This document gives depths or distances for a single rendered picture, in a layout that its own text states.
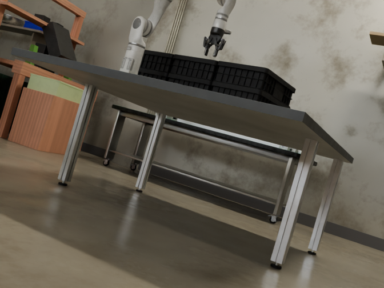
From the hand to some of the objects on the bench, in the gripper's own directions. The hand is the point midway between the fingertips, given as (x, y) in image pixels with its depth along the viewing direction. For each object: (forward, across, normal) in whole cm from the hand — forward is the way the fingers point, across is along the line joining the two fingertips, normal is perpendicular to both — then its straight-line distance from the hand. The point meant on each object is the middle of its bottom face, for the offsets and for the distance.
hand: (210, 53), depth 257 cm
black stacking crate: (+28, -3, +11) cm, 31 cm away
